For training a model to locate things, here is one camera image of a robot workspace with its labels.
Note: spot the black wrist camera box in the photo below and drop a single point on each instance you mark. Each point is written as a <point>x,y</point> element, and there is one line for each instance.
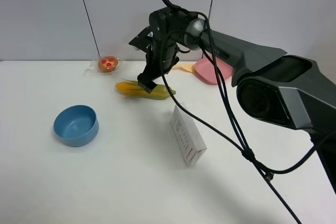
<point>142,40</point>

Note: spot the white carton box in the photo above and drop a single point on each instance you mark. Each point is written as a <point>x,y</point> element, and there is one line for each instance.
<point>190,141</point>

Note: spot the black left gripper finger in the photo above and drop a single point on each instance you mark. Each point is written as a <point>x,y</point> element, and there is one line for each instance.
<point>151,71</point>

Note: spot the orange handled yellow spatula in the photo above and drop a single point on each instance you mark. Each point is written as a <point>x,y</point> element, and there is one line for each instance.
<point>187,67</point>

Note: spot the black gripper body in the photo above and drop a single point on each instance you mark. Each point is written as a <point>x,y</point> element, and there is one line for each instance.
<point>162,22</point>

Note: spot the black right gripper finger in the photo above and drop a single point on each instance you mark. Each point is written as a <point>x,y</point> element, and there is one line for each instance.
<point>162,73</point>

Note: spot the toy corn cob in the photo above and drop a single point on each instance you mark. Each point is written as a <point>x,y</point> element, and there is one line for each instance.
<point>131,89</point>

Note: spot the pink square plate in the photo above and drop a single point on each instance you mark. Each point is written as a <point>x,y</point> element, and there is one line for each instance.
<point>206,71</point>

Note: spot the wrapped fruit tart pastry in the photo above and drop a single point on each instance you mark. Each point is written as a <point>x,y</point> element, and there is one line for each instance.
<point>104,66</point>

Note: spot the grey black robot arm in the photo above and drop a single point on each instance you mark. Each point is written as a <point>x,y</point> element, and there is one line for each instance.
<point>271,85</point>

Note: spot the blue plastic bowl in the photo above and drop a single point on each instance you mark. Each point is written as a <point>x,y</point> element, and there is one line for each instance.
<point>77,125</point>

